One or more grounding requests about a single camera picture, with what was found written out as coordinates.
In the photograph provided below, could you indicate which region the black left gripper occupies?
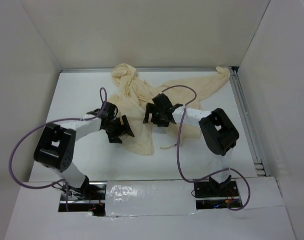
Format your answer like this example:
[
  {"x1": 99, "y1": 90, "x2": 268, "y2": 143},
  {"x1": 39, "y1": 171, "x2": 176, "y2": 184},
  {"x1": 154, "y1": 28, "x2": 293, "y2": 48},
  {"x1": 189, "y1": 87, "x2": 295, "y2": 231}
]
[{"x1": 103, "y1": 114, "x2": 134, "y2": 144}]

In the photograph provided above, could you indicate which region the white taped front board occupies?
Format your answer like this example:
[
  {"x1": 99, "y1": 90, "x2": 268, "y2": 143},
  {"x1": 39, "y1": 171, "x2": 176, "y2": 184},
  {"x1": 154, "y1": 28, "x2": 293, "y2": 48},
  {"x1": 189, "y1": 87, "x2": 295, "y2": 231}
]
[{"x1": 105, "y1": 180, "x2": 198, "y2": 217}]

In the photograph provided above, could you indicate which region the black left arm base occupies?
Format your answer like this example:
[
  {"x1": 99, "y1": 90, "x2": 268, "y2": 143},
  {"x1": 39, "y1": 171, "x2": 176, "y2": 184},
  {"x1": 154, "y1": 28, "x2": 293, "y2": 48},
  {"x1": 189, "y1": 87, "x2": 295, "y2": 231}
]
[{"x1": 57, "y1": 183, "x2": 107, "y2": 217}]

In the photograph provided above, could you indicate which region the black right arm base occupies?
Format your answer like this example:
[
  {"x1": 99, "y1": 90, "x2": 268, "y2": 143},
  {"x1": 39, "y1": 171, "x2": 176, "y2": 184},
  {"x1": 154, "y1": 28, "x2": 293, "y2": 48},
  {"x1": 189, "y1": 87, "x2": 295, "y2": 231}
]
[{"x1": 191, "y1": 176, "x2": 243, "y2": 210}]

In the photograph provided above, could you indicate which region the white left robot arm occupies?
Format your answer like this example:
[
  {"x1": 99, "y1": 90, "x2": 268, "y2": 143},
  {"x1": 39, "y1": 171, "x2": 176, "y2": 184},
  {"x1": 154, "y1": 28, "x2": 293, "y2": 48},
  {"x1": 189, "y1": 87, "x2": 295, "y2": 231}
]
[{"x1": 34, "y1": 102, "x2": 134, "y2": 200}]

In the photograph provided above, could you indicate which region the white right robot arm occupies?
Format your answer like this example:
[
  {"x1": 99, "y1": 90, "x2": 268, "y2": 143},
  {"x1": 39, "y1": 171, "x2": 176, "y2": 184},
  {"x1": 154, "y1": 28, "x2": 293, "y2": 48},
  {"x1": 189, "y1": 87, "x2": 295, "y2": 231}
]
[{"x1": 143, "y1": 93, "x2": 239, "y2": 196}]

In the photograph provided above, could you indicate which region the aluminium frame rail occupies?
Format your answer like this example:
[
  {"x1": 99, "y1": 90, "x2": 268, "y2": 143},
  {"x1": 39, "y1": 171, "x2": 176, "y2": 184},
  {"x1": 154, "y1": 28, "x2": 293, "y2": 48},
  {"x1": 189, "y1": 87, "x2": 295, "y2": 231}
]
[{"x1": 49, "y1": 68, "x2": 266, "y2": 181}]

